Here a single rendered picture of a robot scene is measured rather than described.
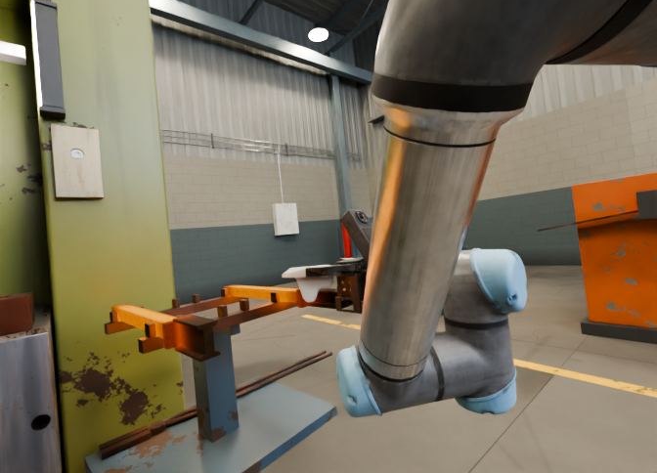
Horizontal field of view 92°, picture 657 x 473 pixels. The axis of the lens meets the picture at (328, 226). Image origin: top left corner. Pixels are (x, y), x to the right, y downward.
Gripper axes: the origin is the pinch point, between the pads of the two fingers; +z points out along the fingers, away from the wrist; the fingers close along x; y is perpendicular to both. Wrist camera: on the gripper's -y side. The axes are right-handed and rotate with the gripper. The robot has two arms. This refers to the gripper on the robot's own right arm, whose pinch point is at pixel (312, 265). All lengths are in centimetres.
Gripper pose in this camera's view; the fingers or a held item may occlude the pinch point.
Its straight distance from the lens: 61.7
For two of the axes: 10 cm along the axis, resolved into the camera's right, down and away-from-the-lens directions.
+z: -7.2, 1.0, 6.9
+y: 1.0, 9.9, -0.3
